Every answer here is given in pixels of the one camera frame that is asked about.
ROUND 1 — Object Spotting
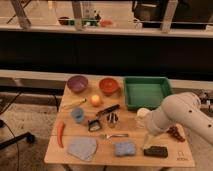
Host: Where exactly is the white paper cup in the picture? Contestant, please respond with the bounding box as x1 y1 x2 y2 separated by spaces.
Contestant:
136 108 150 128

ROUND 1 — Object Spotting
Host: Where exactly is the green plastic tray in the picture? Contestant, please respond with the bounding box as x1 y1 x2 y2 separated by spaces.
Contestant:
123 77 172 110

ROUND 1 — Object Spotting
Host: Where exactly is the brown dried object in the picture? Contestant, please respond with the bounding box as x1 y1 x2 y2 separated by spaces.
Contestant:
167 126 185 142

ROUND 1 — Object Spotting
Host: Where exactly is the orange bowl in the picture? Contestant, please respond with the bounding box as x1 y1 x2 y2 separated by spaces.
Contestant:
99 77 119 95

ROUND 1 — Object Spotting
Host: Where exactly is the purple bowl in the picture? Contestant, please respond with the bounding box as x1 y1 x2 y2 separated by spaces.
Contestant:
67 75 88 93

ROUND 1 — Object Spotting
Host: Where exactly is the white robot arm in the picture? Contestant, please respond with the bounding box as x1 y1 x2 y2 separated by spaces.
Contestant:
144 92 213 145

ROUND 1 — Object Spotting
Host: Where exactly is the metal tin can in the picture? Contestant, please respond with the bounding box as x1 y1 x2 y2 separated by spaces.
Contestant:
107 113 118 128

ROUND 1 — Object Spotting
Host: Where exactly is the red bowl on shelf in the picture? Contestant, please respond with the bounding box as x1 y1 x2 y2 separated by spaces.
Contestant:
58 16 69 25

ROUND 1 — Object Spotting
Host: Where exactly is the yellow banana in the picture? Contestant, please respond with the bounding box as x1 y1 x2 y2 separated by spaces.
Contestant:
62 98 87 108

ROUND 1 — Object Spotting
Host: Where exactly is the orange carrot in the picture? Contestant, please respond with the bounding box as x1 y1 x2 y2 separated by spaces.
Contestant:
57 122 65 148

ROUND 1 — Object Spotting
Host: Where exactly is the orange round fruit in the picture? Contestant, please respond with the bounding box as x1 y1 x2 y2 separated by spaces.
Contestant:
90 95 102 107

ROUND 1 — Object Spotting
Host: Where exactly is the blue cup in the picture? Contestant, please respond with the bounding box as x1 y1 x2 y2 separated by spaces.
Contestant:
71 107 84 123

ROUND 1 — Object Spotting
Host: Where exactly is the blue sponge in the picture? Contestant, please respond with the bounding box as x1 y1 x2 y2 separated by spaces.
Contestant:
114 141 136 157

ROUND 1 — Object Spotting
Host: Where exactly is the office chair base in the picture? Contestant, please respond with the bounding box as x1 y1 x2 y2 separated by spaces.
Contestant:
0 120 35 150

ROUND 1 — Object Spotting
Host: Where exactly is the blue cloth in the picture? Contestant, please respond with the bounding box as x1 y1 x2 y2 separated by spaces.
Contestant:
67 137 97 162

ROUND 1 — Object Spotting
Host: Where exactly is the black rectangular block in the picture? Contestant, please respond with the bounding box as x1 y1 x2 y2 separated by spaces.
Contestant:
143 146 168 158

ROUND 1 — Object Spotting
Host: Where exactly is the orange plate on shelf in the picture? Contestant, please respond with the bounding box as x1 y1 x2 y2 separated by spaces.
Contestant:
100 20 113 27

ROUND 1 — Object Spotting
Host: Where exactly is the green toy on shelf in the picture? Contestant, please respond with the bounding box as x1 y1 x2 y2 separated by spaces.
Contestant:
82 18 98 27

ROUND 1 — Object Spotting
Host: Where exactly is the wooden table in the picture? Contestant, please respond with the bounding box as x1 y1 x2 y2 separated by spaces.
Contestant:
44 79 195 168

